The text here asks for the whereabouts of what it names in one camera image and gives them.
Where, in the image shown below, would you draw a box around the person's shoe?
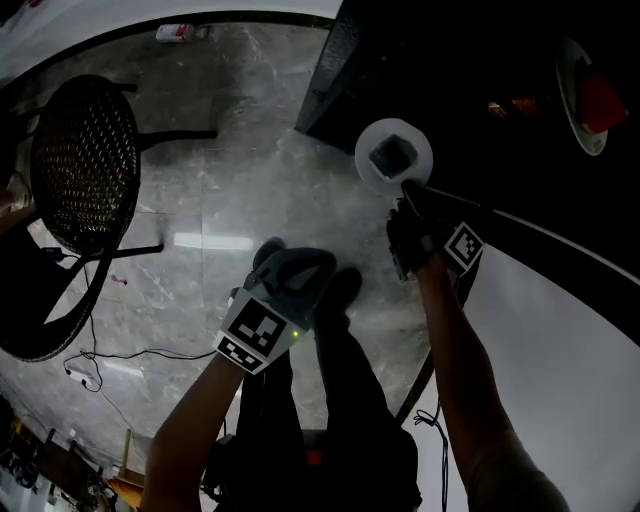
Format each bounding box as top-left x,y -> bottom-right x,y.
319,267 -> 364,326
252,237 -> 289,274

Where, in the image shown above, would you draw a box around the person's beige shirt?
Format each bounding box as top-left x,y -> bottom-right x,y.
467,429 -> 571,512

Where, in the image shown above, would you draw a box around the person's left shoe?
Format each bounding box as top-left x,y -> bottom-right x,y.
252,237 -> 289,274

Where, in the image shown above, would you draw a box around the person's right shoe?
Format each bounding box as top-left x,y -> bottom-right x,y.
319,267 -> 364,326

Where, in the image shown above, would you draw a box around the white round plate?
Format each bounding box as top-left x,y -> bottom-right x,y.
353,117 -> 434,199
555,37 -> 610,157

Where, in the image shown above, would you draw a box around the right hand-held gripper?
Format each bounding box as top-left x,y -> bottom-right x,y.
387,179 -> 485,282

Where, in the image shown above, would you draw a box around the dark sponge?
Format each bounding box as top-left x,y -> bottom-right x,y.
368,133 -> 419,180

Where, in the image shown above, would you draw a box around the thin black cable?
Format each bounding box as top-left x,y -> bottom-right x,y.
413,399 -> 451,512

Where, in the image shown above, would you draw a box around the red watermelon slice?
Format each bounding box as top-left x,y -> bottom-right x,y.
579,69 -> 630,135

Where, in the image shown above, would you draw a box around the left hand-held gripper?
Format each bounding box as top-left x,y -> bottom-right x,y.
214,247 -> 340,376

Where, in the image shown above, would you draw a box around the person's black trousers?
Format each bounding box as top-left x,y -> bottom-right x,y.
234,299 -> 421,512

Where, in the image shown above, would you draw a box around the black floor cable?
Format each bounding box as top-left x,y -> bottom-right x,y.
62,259 -> 216,396

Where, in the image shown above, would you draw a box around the person's right forearm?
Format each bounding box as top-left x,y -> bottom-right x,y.
414,252 -> 516,501

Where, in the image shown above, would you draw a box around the black mini fridge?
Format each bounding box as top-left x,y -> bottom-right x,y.
294,0 -> 640,512

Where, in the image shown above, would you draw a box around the person's left forearm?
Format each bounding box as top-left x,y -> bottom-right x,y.
142,354 -> 246,512

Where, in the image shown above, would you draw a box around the clear bottle red label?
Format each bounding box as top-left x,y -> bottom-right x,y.
155,23 -> 206,44

